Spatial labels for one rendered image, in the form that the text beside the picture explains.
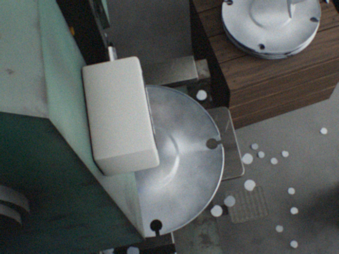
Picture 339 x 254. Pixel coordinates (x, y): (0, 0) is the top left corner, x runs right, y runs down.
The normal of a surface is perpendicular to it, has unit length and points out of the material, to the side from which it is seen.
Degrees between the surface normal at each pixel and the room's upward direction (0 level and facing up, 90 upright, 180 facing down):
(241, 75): 0
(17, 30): 45
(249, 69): 0
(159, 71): 0
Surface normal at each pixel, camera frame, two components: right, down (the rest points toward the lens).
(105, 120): -0.07, -0.36
